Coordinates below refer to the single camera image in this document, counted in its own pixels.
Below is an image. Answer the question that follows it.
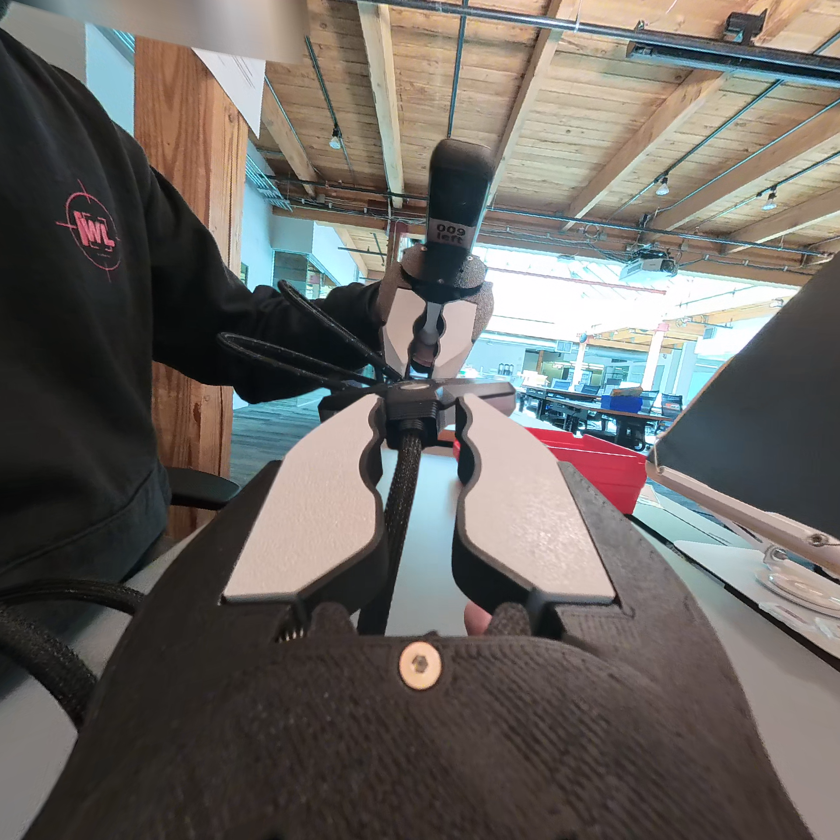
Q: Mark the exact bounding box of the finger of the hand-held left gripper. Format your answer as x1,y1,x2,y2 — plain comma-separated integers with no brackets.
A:
382,287,434,380
430,298,480,382

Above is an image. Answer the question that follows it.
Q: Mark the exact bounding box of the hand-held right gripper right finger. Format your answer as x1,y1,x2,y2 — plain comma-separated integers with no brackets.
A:
451,394,622,611

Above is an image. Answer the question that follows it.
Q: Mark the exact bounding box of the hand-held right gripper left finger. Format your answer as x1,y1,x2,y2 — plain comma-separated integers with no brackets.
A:
222,394,395,618

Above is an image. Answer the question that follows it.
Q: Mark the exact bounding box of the red bin with black divider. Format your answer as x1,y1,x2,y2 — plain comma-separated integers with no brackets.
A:
521,425,648,516

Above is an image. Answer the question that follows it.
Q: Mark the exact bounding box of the thick black braided cable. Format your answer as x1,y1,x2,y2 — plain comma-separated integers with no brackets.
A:
0,427,424,729

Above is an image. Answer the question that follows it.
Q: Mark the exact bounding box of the person's left forearm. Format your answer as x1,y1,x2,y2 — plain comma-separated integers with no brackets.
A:
223,279,388,404

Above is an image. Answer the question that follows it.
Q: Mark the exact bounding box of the grey desk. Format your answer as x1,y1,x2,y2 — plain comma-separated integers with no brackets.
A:
0,420,840,840

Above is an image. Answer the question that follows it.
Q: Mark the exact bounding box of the row of office desks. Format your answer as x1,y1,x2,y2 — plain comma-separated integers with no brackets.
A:
515,374,683,454

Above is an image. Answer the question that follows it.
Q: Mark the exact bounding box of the tablet on white stand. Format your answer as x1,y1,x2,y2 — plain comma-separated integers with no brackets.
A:
646,252,840,526
645,456,840,651

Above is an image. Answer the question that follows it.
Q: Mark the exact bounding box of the ceiling projector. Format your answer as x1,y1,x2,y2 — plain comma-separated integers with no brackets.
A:
620,246,680,283

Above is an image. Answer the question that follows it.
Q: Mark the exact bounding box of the white paper notice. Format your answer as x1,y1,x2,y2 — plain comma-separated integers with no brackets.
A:
190,46,266,132

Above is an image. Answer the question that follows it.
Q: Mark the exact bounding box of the wooden pillar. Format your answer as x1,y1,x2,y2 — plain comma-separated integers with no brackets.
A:
134,36,250,536

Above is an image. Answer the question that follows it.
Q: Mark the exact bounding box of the person's black hoodie torso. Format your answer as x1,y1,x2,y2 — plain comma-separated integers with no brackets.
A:
0,29,250,690

